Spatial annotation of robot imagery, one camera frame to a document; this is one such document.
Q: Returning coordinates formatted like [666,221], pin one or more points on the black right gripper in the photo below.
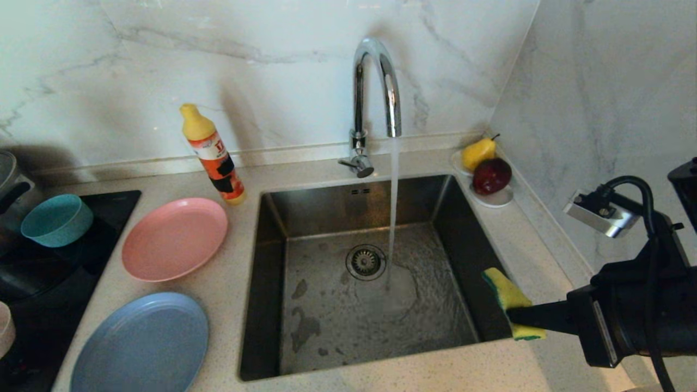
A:
[593,326]

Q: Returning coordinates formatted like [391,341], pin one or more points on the chrome gooseneck faucet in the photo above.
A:
[358,109]

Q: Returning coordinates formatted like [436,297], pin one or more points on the yellow-capped orange dish soap bottle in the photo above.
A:
[212,155]

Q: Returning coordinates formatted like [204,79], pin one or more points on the large pink plate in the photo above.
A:
[174,239]

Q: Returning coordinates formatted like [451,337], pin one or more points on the teal bowl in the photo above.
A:
[54,218]

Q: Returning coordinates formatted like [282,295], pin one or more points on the pink bowl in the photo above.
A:
[5,326]

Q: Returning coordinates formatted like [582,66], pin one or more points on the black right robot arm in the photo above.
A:
[653,305]

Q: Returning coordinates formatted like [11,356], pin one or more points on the stainless steel sink basin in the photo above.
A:
[326,348]

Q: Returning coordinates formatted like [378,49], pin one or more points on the small white fruit dish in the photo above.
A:
[498,201]

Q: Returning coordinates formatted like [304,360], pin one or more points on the dark red apple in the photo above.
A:
[493,176]

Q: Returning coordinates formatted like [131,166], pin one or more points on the yellow pear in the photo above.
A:
[479,154]

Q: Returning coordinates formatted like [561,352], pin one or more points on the round metal drain strainer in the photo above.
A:
[366,262]

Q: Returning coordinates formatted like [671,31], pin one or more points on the large blue-grey plate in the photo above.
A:
[141,343]

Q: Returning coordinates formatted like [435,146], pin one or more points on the black glass induction cooktop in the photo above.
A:
[117,204]

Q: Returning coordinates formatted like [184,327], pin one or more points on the black frying pan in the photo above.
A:
[32,272]

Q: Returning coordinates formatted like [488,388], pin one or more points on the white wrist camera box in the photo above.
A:
[599,215]

